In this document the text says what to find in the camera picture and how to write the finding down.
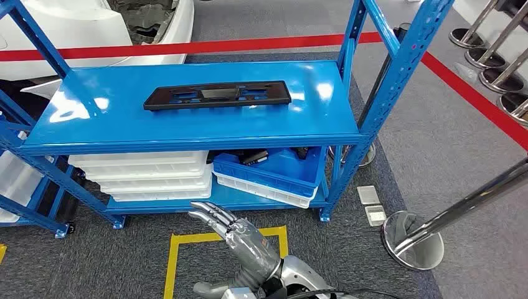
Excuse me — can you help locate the long black plastic part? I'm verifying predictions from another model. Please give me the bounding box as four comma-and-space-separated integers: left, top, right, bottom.
143, 80, 293, 112

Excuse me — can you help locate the stanchion post with black cap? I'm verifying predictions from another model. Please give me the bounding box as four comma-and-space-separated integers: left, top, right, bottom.
328, 22, 413, 168

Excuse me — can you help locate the metal floor socket plate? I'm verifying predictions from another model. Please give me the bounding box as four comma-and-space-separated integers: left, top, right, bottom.
365, 205, 387, 228
356, 186, 380, 206

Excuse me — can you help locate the blue plastic bin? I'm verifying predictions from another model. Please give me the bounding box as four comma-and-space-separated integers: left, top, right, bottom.
212, 146, 329, 199

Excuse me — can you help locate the white car body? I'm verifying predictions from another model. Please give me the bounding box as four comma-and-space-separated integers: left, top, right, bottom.
0, 0, 195, 100

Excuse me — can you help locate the white plastic tray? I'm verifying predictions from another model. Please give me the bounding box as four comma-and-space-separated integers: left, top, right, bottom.
98, 164, 213, 194
111, 187, 213, 203
68, 150, 210, 181

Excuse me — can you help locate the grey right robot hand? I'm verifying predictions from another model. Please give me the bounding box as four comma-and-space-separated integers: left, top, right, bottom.
189, 201, 283, 299

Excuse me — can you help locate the blue metal shelf rack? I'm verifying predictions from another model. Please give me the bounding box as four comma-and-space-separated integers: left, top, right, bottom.
0, 0, 455, 230
0, 90, 77, 239

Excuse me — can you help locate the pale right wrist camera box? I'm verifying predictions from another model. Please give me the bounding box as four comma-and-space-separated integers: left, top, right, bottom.
222, 287, 257, 299

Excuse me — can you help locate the black plastic parts pile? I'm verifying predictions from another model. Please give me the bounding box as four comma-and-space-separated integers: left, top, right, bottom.
206, 148, 269, 167

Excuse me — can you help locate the chrome stanchion post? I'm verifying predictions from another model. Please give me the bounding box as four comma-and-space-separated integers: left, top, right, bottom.
479, 49, 528, 95
380, 158, 528, 272
497, 92, 528, 126
465, 2, 528, 70
448, 0, 500, 49

